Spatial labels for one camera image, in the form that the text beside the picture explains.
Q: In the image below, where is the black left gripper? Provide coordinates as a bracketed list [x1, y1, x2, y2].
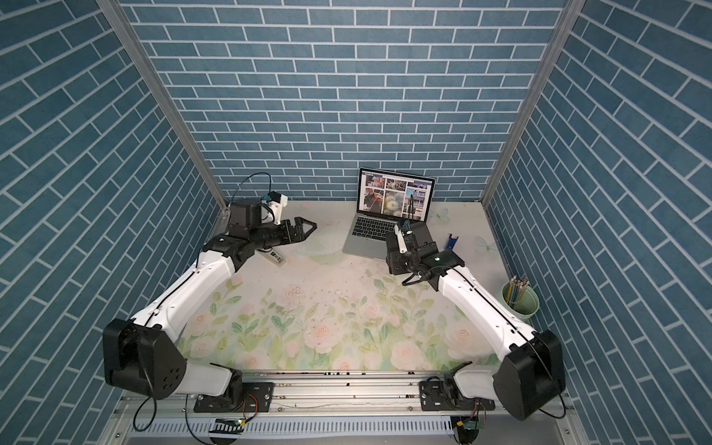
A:
[247, 217, 315, 250]

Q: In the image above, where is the black wireless mouse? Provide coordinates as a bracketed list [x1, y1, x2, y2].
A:
[259, 248, 287, 267]

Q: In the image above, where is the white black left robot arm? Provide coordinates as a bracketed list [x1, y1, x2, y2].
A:
[102, 192, 311, 413]

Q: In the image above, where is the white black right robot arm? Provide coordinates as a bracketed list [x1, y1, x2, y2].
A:
[385, 222, 566, 421]

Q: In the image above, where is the silver open laptop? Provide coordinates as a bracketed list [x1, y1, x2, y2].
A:
[342, 168, 436, 260]

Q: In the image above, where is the blue plastic clip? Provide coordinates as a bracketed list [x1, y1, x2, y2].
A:
[445, 234, 459, 250]

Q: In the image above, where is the floral table mat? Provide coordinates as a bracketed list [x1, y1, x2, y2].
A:
[177, 201, 498, 372]

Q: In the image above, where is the coloured pencils bundle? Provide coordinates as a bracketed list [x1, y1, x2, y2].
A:
[504, 276, 530, 310]

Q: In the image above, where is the green pencil cup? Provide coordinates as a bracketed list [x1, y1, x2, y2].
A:
[500, 281, 541, 321]

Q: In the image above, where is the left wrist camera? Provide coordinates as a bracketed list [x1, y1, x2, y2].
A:
[266, 191, 289, 225]

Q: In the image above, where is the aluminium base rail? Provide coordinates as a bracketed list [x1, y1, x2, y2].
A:
[113, 371, 568, 418]

